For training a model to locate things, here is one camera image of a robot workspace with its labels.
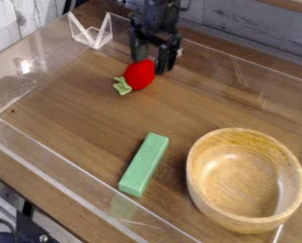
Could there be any black metal clamp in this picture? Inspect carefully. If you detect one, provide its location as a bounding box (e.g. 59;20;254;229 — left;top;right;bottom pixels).
16;201;60;243

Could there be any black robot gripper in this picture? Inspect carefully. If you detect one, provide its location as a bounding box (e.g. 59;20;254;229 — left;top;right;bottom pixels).
130;0;184;75

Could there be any long green rectangular block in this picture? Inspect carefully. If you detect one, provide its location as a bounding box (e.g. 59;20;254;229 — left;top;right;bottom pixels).
118;133;168;197

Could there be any clear acrylic corner bracket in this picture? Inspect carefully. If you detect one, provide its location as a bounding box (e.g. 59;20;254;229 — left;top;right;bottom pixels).
67;12;114;49

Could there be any wooden bowl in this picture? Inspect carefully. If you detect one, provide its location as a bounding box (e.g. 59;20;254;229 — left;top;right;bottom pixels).
186;127;302;234

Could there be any black cable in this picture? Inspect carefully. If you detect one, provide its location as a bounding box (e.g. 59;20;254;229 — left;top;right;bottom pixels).
0;216;15;243

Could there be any red ball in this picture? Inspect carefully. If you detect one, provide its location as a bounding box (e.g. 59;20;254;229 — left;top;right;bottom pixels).
123;60;155;90

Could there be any clear acrylic tray wall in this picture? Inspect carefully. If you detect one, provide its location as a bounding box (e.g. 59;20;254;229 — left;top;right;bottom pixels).
0;14;302;243

